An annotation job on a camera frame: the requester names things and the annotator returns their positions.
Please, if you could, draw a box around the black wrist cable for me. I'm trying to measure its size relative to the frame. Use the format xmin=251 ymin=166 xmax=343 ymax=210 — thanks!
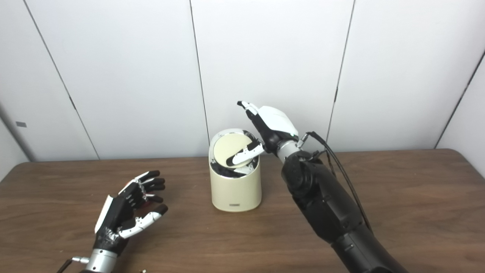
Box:
xmin=57 ymin=256 xmax=90 ymax=273
xmin=297 ymin=131 xmax=374 ymax=234

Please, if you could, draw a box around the round cream bin lid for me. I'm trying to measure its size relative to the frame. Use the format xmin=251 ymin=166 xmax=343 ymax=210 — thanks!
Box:
xmin=213 ymin=133 xmax=253 ymax=169

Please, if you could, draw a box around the cream-colored bin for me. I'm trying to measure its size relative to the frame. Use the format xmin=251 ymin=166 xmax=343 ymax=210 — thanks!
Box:
xmin=209 ymin=129 xmax=262 ymax=212

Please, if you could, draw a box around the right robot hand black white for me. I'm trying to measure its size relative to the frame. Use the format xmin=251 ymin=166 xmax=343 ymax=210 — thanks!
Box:
xmin=226 ymin=101 xmax=300 ymax=167

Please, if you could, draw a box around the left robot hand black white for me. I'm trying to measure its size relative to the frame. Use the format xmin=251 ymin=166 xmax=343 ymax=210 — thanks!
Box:
xmin=93 ymin=170 xmax=169 ymax=255

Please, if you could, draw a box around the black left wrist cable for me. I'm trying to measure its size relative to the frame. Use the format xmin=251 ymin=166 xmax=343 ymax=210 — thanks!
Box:
xmin=57 ymin=256 xmax=90 ymax=273

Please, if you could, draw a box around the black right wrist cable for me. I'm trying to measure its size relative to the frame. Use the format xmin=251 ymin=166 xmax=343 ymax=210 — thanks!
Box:
xmin=297 ymin=131 xmax=374 ymax=234

